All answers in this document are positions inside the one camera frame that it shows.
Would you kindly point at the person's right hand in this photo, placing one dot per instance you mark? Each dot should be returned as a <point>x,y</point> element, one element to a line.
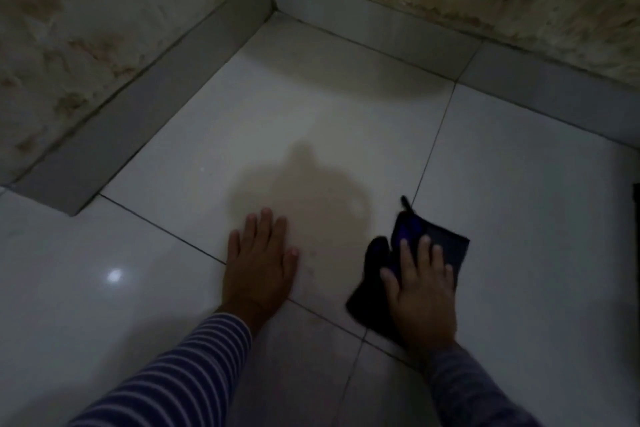
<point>425,306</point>

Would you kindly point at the person's left hand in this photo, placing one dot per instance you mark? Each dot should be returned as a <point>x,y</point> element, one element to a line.
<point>255,281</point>

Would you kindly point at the person's left little finger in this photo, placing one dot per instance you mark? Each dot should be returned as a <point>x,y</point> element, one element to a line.
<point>234,246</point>

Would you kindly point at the person's right thumb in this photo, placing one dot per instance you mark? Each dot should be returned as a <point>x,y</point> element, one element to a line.
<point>390,284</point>

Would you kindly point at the person's left thumb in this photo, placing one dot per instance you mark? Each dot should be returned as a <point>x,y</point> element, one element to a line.
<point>291,266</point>

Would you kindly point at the person's left middle finger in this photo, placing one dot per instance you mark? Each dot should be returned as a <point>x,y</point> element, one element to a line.
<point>265,229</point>

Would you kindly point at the person's right little finger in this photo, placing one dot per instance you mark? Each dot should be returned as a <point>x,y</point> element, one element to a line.
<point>449,279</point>

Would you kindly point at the person's right middle finger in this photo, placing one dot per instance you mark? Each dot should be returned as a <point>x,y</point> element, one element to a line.
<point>425,256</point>

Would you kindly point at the dark blue cleaning cloth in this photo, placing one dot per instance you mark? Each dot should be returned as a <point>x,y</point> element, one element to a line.
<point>372,291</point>

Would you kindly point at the person's left forearm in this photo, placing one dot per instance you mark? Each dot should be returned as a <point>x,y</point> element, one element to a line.
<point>185,376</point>

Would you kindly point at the person's right forearm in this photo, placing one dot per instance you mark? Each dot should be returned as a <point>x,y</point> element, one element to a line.
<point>465,386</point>

